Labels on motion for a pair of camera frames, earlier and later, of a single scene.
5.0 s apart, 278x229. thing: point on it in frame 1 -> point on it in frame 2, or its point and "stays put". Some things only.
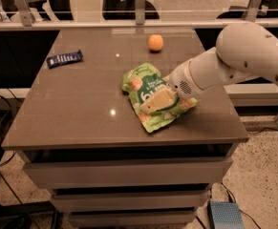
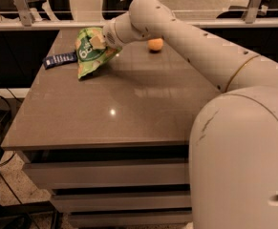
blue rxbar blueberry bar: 71,57 stays put
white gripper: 180,80 -> 109,35
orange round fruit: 156,42 stays put
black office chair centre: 122,5 stays put
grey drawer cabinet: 83,138 stays put
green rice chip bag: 142,81 -> 89,57
